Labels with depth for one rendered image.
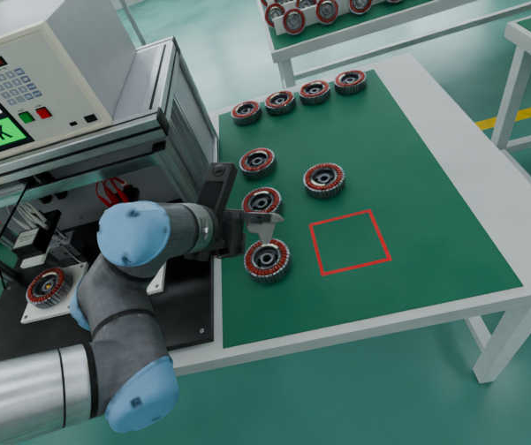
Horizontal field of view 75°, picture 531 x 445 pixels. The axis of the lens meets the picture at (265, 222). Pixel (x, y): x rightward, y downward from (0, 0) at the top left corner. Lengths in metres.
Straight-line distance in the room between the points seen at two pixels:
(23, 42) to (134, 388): 0.62
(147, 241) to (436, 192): 0.74
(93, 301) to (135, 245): 0.10
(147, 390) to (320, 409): 1.14
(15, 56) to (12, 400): 0.60
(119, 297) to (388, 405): 1.18
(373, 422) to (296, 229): 0.82
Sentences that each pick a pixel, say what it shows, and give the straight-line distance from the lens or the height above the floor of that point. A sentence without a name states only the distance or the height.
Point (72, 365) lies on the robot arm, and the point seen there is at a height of 1.16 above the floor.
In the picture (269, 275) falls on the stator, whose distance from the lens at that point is 0.81.
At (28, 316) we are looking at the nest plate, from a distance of 1.12.
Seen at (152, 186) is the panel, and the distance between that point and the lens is 1.09.
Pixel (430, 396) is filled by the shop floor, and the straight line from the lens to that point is 1.50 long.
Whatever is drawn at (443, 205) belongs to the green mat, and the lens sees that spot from 0.94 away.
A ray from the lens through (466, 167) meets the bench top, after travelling 1.04.
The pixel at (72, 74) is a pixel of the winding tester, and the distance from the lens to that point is 0.79.
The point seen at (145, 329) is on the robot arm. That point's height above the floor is 1.11.
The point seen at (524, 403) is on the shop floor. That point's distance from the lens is 1.56.
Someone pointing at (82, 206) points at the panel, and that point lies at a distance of 1.19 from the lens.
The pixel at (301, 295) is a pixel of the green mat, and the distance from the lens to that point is 0.80.
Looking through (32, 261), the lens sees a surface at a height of 0.88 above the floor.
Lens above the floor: 1.44
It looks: 47 degrees down
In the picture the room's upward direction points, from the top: 22 degrees counter-clockwise
